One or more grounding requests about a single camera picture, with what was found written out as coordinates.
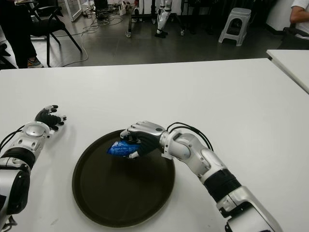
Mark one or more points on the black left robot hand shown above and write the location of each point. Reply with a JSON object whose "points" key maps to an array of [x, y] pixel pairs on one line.
{"points": [[48, 118]]}

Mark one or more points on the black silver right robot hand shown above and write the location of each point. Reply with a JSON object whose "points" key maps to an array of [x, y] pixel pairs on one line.
{"points": [[149, 137]]}

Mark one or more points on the blue Oreo packet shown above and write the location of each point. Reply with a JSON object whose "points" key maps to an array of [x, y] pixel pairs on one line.
{"points": [[118, 148]]}

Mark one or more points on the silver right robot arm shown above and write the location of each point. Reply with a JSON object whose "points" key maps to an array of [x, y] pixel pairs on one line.
{"points": [[217, 169]]}

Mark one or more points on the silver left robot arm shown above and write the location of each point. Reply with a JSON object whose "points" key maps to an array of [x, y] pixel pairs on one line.
{"points": [[14, 188]]}

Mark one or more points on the round dark brown tray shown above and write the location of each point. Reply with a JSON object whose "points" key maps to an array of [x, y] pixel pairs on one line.
{"points": [[108, 193]]}

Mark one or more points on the black folding chair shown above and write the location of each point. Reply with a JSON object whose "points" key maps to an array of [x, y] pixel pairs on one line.
{"points": [[51, 25], [3, 54]]}

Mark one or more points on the standing person in black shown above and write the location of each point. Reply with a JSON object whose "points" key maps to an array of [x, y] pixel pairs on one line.
{"points": [[14, 29]]}

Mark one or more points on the white framed panel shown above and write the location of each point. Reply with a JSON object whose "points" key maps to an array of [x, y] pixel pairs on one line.
{"points": [[74, 10]]}

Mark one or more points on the white humanoid robot leg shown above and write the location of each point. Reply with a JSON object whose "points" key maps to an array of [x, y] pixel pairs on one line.
{"points": [[161, 17]]}

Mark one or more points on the white upright plastic holder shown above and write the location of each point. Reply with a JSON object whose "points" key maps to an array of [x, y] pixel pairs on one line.
{"points": [[122, 8]]}

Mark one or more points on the grey plastic stool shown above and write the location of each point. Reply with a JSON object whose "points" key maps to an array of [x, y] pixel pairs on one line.
{"points": [[239, 13]]}

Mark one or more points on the white side table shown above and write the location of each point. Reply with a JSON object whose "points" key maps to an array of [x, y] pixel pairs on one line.
{"points": [[289, 60]]}

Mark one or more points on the black office chair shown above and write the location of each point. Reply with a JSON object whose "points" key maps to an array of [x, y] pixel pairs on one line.
{"points": [[293, 36]]}

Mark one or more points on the seated person in white shirt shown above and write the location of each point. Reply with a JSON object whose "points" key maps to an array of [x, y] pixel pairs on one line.
{"points": [[299, 12]]}

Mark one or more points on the black wheeled metal frame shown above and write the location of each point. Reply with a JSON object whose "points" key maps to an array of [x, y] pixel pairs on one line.
{"points": [[129, 21]]}

